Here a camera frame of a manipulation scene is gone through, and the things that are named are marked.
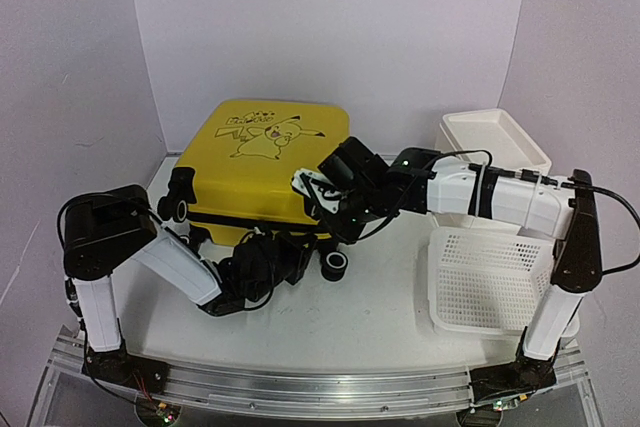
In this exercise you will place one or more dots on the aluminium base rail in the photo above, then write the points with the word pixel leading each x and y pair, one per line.
pixel 203 394

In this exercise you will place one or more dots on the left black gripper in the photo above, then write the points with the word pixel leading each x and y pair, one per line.
pixel 295 248

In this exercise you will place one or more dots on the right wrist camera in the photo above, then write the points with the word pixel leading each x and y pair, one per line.
pixel 308 183

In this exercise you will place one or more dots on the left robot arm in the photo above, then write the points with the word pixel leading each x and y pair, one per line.
pixel 103 232

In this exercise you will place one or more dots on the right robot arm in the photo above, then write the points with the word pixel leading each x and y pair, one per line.
pixel 353 187

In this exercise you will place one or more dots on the white perforated plastic basket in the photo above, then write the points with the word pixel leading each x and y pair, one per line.
pixel 485 283

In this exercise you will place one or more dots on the yellow cartoon print suitcase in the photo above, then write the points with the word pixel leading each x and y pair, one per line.
pixel 236 172

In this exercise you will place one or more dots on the white drawer cabinet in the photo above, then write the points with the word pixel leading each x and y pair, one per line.
pixel 480 137

